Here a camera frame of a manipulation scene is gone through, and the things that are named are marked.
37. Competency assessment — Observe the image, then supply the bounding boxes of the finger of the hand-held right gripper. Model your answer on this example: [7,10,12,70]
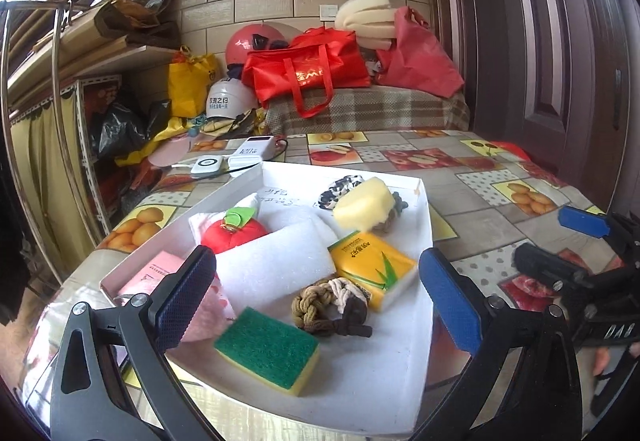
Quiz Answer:
[557,206,640,263]
[514,243,626,293]

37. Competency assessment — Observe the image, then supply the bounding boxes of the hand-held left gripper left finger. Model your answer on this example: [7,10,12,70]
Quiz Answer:
[50,245,226,441]

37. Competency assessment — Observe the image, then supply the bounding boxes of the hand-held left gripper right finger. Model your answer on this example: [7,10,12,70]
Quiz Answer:
[410,247,586,441]

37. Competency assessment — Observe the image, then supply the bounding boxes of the pink packet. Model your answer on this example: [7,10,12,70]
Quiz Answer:
[180,271,237,346]

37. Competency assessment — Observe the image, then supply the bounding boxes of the pink paper card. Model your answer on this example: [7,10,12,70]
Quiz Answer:
[116,250,177,299]

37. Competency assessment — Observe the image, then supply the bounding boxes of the red apple plush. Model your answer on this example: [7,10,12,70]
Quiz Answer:
[201,206,271,256]

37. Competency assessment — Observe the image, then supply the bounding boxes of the green yellow scouring sponge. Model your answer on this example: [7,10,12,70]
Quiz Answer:
[214,306,321,397]

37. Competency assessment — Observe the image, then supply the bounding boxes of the yellow tissue packet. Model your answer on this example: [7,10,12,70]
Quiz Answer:
[327,231,418,312]

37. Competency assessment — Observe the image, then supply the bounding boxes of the white foam sheet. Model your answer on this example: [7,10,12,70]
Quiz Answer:
[214,216,338,317]

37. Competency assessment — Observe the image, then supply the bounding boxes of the dark brown hair tie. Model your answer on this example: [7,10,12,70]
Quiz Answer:
[320,296,374,339]

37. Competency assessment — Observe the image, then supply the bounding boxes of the cream hair tie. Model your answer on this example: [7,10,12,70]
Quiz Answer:
[327,277,372,312]

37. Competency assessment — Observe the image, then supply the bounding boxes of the grey scrunchie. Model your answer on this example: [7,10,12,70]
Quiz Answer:
[367,190,409,237]

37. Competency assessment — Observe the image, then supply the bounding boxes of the white shallow tray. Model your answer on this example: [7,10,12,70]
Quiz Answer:
[99,160,433,427]

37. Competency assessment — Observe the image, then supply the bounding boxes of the tan braided hair tie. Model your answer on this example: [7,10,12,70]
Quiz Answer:
[291,281,341,333]

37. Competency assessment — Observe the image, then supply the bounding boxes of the pale yellow sponge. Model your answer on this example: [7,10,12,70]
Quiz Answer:
[332,177,397,236]

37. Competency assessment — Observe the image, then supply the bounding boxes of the leopard print scrunchie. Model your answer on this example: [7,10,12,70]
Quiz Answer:
[317,174,366,211]

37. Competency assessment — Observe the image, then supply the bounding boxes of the person's right hand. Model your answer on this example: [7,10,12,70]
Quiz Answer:
[591,347,615,378]

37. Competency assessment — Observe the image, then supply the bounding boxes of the fruit print tablecloth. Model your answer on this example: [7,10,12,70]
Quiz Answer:
[20,128,640,441]

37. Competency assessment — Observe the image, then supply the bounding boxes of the white round-mark power bank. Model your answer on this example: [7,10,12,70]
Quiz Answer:
[190,156,237,180]

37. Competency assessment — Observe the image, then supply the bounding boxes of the pink round disc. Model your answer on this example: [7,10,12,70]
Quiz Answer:
[149,140,195,168]

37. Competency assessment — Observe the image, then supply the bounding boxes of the yellow cloth pile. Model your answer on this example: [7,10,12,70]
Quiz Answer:
[115,114,266,167]

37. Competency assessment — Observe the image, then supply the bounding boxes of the brown panelled door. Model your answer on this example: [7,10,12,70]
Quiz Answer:
[425,0,640,222]

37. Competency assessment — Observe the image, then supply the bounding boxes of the black plastic bag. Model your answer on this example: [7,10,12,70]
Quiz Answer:
[90,98,173,159]

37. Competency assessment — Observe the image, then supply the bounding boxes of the yellow green curtain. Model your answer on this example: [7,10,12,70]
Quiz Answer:
[7,106,96,272]

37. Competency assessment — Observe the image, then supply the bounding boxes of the metal angle shelf rack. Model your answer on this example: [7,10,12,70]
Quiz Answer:
[7,0,186,242]

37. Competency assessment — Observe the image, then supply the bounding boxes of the white helmet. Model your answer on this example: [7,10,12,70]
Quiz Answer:
[206,78,257,120]

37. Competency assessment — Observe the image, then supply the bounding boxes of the plaid cloth cover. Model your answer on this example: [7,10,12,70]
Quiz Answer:
[264,86,472,138]

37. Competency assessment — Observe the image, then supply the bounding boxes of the yellow shopping bag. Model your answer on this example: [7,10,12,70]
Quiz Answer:
[167,46,221,118]

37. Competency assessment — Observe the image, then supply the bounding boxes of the red plastic bag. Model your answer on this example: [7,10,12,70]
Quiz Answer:
[375,6,466,98]

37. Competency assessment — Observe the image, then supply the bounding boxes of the red tote bag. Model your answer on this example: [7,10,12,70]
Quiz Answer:
[242,26,373,118]

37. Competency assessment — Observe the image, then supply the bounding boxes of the red helmet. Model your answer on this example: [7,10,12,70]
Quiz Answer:
[225,21,301,67]

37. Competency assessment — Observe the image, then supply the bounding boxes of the wooden boards stack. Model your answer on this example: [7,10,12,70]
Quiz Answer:
[7,21,186,92]

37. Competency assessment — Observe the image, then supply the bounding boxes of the brown folded cardboard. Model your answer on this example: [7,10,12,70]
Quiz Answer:
[94,0,181,47]

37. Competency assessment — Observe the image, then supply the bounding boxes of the cream foam roll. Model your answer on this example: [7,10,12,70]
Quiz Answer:
[334,0,405,49]

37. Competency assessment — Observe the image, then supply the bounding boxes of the metal clothes rack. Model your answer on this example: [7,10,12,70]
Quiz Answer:
[0,0,101,282]

